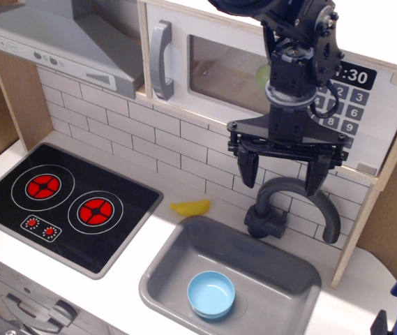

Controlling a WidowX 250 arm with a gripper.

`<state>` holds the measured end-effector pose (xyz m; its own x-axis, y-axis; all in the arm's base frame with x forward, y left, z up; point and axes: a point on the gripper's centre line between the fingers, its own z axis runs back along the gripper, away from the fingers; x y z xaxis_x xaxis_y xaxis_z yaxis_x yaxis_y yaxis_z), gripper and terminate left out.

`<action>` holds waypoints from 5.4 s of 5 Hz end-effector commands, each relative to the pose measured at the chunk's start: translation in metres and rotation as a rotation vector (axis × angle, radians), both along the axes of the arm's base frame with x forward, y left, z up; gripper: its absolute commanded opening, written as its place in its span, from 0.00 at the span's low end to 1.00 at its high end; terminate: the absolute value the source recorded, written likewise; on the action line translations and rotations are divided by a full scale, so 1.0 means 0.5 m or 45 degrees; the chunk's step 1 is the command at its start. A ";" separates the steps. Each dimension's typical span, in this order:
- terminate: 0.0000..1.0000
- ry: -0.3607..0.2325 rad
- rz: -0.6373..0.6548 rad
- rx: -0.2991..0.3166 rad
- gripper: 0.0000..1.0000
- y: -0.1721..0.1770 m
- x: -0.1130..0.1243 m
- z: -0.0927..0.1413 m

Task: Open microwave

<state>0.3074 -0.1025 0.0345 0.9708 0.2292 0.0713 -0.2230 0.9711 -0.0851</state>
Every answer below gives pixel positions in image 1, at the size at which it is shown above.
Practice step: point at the black toy stovetop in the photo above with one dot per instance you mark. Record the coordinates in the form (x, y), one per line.
(72, 210)

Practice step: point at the black object at bottom edge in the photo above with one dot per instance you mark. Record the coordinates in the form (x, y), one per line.
(379, 325)

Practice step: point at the grey toy sink basin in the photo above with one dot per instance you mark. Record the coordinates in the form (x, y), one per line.
(275, 291)

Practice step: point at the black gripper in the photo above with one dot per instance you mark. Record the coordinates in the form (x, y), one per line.
(288, 134)

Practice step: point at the green toy ball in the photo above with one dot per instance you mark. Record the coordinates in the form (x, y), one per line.
(262, 76)

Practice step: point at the yellow toy banana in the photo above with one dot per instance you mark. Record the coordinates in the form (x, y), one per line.
(195, 208)

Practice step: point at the grey range hood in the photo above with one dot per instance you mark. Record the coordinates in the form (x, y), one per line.
(67, 36)

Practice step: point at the light blue bowl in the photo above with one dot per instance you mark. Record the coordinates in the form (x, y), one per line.
(211, 294)

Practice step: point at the grey microwave door handle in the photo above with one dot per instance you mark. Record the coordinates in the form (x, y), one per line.
(161, 37)

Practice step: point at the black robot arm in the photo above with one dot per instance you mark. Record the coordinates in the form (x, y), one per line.
(300, 41)

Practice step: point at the white toy microwave door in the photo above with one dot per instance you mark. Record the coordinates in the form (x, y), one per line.
(222, 73)

